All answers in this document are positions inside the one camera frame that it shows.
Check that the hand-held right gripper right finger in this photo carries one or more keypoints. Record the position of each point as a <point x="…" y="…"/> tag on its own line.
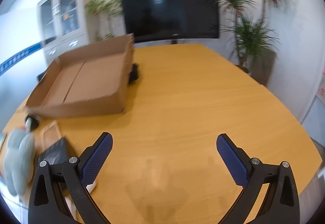
<point x="232" y="160"/>

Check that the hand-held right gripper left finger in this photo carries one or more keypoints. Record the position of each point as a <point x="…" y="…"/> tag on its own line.
<point x="99" y="155"/>

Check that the black product box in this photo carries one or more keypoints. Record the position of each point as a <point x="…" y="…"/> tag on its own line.
<point x="54" y="151"/>

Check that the white clear phone case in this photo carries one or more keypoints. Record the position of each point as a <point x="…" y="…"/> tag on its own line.
<point x="52" y="128"/>

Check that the black and white toy figure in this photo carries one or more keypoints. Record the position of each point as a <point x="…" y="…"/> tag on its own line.
<point x="32" y="122"/>

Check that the brown cardboard box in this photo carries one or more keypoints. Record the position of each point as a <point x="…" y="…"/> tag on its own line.
<point x="88" y="81"/>

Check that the light blue plush toy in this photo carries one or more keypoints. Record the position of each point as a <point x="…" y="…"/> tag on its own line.
<point x="19" y="158"/>

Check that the black object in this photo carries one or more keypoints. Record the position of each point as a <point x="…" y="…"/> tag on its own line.
<point x="134" y="72"/>

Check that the black bin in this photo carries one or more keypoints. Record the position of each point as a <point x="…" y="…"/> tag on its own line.
<point x="42" y="76"/>

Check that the tall palm-like potted plant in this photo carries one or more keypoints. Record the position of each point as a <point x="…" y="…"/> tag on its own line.
<point x="248" y="33"/>

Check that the small leafy green plant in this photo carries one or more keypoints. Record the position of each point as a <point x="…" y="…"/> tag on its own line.
<point x="106" y="8"/>

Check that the grey glass door cabinet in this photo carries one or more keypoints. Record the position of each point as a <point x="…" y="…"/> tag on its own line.
<point x="68" y="10"/>

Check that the black flat screen television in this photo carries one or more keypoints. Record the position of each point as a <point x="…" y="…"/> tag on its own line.
<point x="170" y="10"/>

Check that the wall poster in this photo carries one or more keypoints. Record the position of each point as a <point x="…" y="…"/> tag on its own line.
<point x="321" y="89"/>

